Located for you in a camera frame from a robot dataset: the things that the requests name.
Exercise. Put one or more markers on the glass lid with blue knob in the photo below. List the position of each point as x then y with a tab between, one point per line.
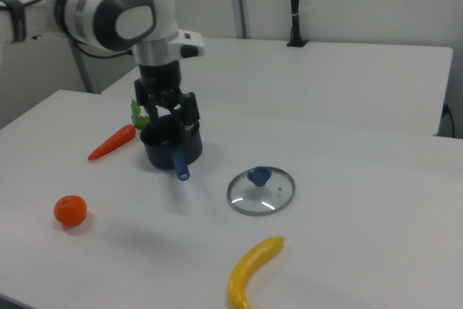
258	177

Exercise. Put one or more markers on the orange toy carrot green leaves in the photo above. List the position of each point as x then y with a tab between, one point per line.
112	142

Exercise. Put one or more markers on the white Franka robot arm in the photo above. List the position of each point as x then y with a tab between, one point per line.
108	12

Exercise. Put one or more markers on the orange toy tangerine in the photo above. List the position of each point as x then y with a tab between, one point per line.
70	210

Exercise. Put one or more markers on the black clamp mount pole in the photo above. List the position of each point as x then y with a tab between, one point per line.
295	1

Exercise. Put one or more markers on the white side table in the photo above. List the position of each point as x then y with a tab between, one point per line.
307	81

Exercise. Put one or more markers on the yellow toy banana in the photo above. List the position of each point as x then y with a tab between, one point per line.
253	262

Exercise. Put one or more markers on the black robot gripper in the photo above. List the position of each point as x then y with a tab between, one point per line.
160	75

